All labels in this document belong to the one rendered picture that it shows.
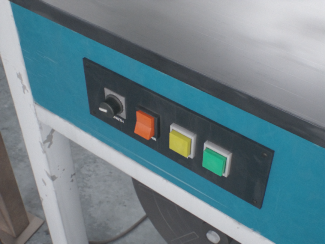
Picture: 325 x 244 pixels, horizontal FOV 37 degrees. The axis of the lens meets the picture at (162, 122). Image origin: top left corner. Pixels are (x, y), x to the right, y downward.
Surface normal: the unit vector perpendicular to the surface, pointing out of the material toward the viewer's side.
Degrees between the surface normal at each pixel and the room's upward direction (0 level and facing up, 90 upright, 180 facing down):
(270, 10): 0
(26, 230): 0
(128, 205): 0
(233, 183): 90
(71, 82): 90
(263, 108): 90
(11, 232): 90
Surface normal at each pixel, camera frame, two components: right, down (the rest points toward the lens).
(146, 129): -0.56, 0.22
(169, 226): -0.61, 0.55
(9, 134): 0.00, -0.73
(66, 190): 0.79, 0.42
